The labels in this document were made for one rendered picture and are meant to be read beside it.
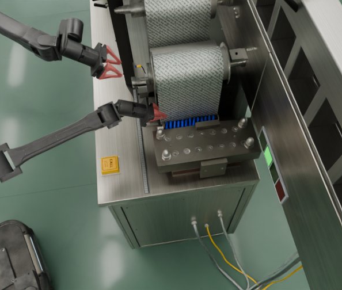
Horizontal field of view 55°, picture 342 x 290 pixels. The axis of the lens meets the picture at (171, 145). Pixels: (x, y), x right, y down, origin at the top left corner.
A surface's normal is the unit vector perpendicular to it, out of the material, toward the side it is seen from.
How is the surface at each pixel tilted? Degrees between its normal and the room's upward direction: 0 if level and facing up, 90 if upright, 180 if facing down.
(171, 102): 90
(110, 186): 0
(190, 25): 92
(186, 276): 0
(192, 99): 90
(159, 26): 92
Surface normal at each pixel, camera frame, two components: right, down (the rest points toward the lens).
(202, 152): -0.03, -0.50
